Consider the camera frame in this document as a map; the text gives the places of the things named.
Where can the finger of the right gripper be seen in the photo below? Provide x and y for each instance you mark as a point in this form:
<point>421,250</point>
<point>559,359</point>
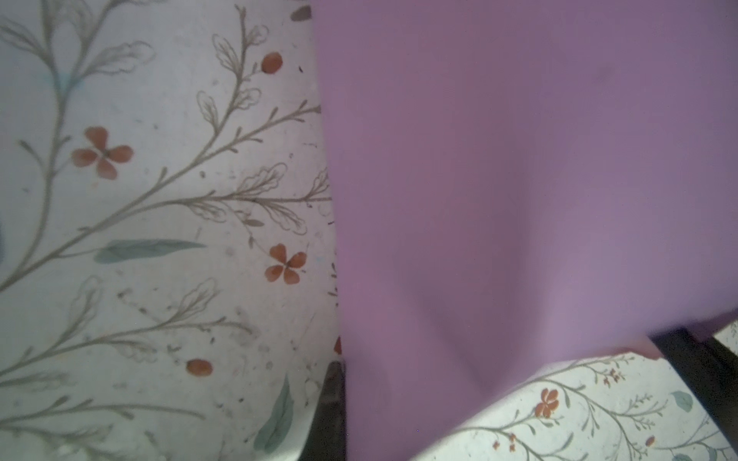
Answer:
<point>709,369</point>

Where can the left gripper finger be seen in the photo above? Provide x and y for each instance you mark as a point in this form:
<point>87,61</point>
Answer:
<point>327,438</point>

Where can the pink wrapping paper sheet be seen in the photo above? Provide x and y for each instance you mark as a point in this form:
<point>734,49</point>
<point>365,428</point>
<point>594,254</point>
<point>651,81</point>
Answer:
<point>517,183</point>

